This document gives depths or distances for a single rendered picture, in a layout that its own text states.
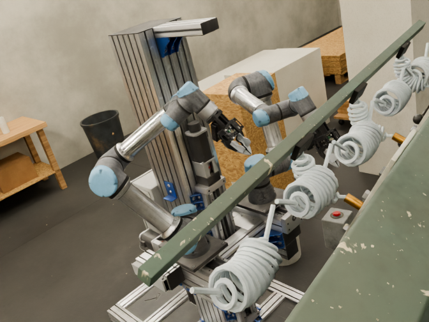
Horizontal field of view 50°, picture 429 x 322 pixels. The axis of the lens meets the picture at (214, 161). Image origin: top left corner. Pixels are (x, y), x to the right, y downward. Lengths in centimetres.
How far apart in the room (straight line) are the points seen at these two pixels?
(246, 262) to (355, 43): 367
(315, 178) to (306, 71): 474
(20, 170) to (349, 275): 563
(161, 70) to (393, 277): 170
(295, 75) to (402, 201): 475
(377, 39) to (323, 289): 369
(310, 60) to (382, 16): 168
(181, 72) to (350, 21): 227
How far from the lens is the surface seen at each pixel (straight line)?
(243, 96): 213
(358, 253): 50
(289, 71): 520
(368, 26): 408
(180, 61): 213
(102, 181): 183
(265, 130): 234
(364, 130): 91
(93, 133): 607
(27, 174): 602
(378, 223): 54
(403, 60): 119
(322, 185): 73
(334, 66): 724
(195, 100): 168
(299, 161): 75
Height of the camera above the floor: 227
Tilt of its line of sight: 24 degrees down
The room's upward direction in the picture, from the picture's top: 15 degrees counter-clockwise
